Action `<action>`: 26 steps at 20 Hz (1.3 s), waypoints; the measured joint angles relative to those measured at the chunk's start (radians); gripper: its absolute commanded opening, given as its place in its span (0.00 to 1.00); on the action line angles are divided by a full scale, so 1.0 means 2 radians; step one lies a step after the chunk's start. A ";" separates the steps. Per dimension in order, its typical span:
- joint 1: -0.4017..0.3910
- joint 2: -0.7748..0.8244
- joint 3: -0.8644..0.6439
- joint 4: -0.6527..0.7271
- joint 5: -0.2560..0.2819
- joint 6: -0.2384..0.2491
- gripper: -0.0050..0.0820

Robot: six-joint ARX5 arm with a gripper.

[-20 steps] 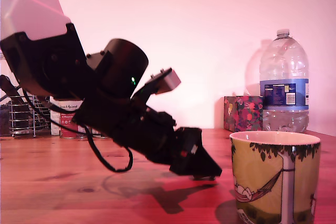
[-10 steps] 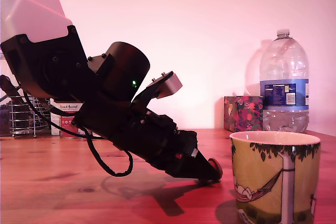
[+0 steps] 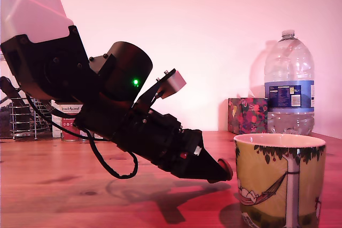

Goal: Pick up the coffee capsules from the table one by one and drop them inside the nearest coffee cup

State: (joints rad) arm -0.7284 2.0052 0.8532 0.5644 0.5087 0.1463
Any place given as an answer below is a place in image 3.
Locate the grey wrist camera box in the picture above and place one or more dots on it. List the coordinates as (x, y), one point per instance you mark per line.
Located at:
(175, 82)

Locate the floral tissue box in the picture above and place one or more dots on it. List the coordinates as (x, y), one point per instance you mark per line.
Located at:
(248, 116)

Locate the dark wooden utensil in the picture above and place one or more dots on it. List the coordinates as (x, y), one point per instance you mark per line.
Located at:
(6, 85)

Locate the red label pet food can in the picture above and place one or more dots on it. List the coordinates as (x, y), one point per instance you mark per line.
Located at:
(69, 132)

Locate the yellow illustrated hammock mug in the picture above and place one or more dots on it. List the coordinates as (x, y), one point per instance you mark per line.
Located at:
(267, 185)

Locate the large clear water bottle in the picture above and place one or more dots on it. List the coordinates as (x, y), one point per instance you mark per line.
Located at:
(290, 65)

